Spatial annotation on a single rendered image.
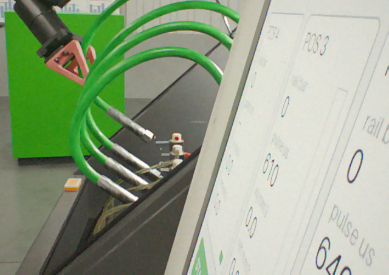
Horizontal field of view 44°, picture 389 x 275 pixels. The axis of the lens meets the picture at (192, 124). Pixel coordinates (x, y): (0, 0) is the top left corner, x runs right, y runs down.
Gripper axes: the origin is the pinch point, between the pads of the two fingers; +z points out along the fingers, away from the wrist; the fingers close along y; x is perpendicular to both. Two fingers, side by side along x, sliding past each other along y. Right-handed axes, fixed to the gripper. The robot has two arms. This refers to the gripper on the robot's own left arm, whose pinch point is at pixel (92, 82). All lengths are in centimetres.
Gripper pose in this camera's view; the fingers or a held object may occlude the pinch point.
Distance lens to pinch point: 88.8
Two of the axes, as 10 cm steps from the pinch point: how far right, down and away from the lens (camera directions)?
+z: 6.3, 7.7, -0.9
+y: 1.6, -0.1, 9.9
